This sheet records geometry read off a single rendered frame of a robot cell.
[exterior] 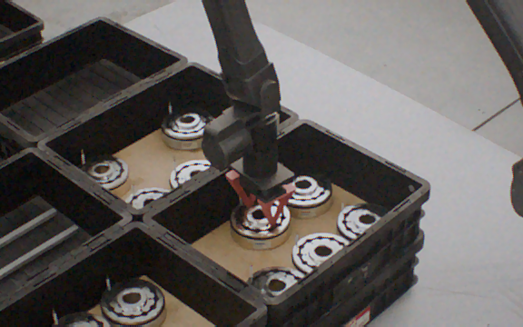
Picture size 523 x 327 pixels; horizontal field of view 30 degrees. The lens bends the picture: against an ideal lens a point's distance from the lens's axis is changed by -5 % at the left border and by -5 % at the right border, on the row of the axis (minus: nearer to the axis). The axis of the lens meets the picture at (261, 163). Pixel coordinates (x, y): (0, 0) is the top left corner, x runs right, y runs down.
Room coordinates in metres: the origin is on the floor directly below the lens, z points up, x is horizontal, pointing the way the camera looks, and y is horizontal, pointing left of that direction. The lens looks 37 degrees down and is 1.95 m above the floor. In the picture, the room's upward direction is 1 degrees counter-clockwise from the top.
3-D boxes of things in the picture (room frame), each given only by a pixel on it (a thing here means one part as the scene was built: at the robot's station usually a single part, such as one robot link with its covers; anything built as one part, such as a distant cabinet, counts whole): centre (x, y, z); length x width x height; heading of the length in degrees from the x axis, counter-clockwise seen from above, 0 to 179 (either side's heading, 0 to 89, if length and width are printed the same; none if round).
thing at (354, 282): (1.27, -0.05, 0.87); 0.40 x 0.30 x 0.11; 136
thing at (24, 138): (1.69, 0.38, 0.92); 0.40 x 0.30 x 0.02; 136
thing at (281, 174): (1.32, 0.00, 0.98); 0.10 x 0.07 x 0.07; 39
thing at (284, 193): (1.31, -0.01, 0.91); 0.07 x 0.07 x 0.09; 39
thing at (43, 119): (1.69, 0.38, 0.87); 0.40 x 0.30 x 0.11; 136
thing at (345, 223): (1.30, -0.18, 0.86); 0.10 x 0.10 x 0.01
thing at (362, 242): (1.27, -0.05, 0.92); 0.40 x 0.30 x 0.02; 136
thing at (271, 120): (1.32, 0.01, 1.04); 0.07 x 0.06 x 0.07; 133
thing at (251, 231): (1.32, 0.00, 0.86); 0.10 x 0.10 x 0.01
